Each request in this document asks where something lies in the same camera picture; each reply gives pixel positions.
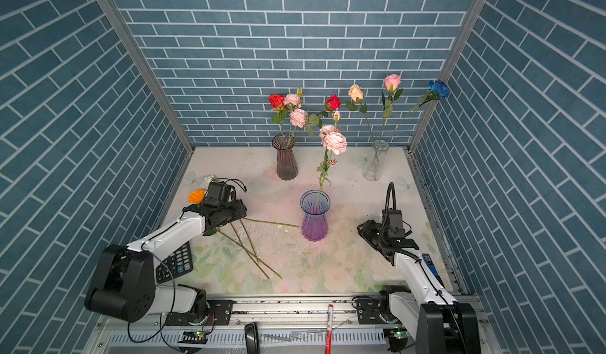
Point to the pink peony spray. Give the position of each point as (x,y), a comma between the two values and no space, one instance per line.
(293,104)
(334,143)

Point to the red rose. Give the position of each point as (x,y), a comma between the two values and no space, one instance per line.
(331,109)
(280,111)

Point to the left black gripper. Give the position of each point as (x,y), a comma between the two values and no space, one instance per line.
(241,210)

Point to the black handle object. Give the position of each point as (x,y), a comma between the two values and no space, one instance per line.
(252,340)

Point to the clear ribbed glass vase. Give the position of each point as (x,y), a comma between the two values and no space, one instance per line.
(373,168)

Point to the aluminium front rail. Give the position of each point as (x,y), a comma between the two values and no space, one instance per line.
(283,310)

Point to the cream white rose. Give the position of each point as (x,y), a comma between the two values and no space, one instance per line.
(356,104)

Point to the blue rose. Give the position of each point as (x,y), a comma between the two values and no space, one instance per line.
(437,90)

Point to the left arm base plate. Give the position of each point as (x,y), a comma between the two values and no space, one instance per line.
(214,313)

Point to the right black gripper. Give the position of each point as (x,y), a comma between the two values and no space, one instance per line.
(366,231)

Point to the blue purple gradient vase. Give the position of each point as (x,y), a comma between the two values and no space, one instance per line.
(315,205)

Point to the red marker pen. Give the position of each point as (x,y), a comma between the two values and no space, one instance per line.
(330,317)

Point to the black calculator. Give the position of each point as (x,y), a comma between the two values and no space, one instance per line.
(177,264)

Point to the small white flower spray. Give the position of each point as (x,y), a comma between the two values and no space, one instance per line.
(208,180)

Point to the dark purple ribbed vase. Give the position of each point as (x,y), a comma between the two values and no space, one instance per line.
(286,164)

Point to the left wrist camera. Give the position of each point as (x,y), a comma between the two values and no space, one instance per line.
(219,193)

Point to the orange rose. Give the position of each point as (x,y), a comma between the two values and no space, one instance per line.
(197,196)

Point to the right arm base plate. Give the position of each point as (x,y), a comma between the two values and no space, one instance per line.
(371,311)

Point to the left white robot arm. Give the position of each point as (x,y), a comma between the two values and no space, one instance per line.
(123,285)

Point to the light pink rose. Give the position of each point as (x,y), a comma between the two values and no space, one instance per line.
(390,94)

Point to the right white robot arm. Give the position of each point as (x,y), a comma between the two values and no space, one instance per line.
(436,321)

